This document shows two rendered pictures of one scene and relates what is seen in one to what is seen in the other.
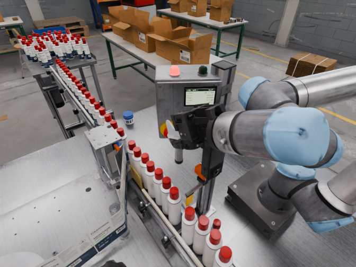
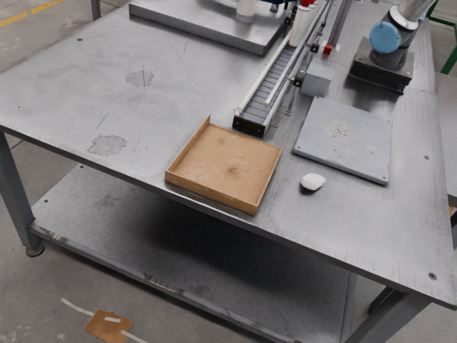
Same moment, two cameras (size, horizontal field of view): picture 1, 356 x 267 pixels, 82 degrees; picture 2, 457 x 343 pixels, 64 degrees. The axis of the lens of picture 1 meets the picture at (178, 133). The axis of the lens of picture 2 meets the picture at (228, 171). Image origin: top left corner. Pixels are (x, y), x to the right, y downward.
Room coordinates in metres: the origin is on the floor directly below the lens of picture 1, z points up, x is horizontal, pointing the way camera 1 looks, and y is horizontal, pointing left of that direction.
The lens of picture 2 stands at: (-0.92, -1.25, 1.56)
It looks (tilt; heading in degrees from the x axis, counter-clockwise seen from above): 44 degrees down; 50
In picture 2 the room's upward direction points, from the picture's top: 12 degrees clockwise
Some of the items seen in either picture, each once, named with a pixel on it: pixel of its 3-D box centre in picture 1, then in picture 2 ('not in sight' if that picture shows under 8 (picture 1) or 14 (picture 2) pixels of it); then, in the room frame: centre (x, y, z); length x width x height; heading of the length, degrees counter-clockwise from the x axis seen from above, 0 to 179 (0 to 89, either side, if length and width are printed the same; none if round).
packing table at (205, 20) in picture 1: (196, 33); not in sight; (5.25, -0.44, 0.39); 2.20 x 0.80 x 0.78; 37
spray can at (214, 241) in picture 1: (212, 248); (305, 18); (0.27, -0.11, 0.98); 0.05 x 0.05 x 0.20
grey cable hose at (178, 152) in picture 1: (178, 142); not in sight; (0.56, 0.00, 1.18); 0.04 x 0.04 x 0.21
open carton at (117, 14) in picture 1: (122, 21); not in sight; (3.67, 0.89, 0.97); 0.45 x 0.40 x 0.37; 128
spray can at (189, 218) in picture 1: (188, 225); not in sight; (0.34, -0.04, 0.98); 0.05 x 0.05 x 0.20
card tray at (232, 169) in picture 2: not in sight; (229, 159); (-0.42, -0.64, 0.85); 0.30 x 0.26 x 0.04; 38
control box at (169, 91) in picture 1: (186, 103); not in sight; (0.51, -0.03, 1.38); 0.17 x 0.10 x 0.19; 93
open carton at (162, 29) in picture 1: (172, 40); not in sight; (2.63, 0.07, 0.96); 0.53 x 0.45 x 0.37; 128
